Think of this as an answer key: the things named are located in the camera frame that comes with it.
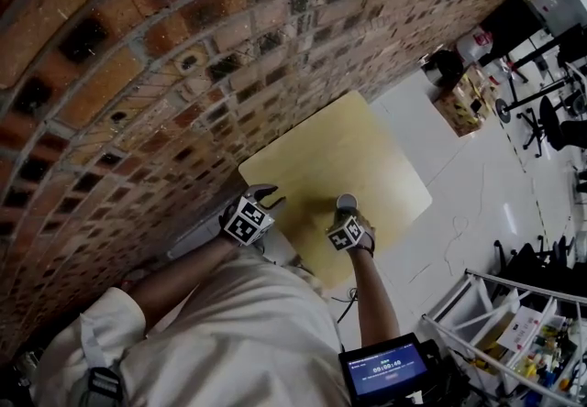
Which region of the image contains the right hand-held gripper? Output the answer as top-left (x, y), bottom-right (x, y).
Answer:
top-left (325, 210), bottom-right (377, 255)

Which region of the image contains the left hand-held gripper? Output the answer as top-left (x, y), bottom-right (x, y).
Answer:
top-left (222, 183), bottom-right (287, 248)

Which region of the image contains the person's left forearm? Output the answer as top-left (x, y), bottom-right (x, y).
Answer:
top-left (121, 233), bottom-right (242, 337)

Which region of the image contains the person's right forearm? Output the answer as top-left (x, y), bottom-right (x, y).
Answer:
top-left (350, 248), bottom-right (402, 345)

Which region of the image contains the black office chair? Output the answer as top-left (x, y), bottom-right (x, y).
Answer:
top-left (516, 95), bottom-right (587, 159)
top-left (493, 235), bottom-right (587, 287)

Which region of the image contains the white paper sign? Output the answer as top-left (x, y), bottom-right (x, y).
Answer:
top-left (497, 306), bottom-right (545, 349)

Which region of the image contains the grey strap with buckle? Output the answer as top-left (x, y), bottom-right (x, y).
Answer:
top-left (82, 313), bottom-right (125, 407)

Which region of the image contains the black floor stand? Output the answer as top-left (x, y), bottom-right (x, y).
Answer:
top-left (494, 36), bottom-right (587, 125)

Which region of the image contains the black handheld monitor screen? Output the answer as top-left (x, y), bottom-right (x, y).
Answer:
top-left (338, 334), bottom-right (441, 404)

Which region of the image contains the person's white shirt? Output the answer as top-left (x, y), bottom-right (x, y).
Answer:
top-left (31, 253), bottom-right (354, 407)

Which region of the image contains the clear water jug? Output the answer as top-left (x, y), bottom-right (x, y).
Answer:
top-left (481, 59), bottom-right (505, 81)

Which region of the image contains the black cabinet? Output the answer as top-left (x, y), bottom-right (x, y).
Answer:
top-left (481, 0), bottom-right (547, 61)

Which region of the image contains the white metal shelf rack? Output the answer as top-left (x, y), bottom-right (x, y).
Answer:
top-left (421, 269), bottom-right (587, 407)

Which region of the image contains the cardboard box with striped tape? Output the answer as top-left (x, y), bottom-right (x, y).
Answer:
top-left (433, 68), bottom-right (499, 137)

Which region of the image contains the black waste bin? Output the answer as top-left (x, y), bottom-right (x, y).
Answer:
top-left (424, 49), bottom-right (464, 88)

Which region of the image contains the black cable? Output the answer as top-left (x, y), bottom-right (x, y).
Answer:
top-left (337, 288), bottom-right (359, 324)

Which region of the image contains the water jug with red cap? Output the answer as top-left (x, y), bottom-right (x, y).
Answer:
top-left (456, 27), bottom-right (494, 65)

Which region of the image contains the whiteboard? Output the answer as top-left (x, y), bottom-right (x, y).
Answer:
top-left (531, 0), bottom-right (587, 38)

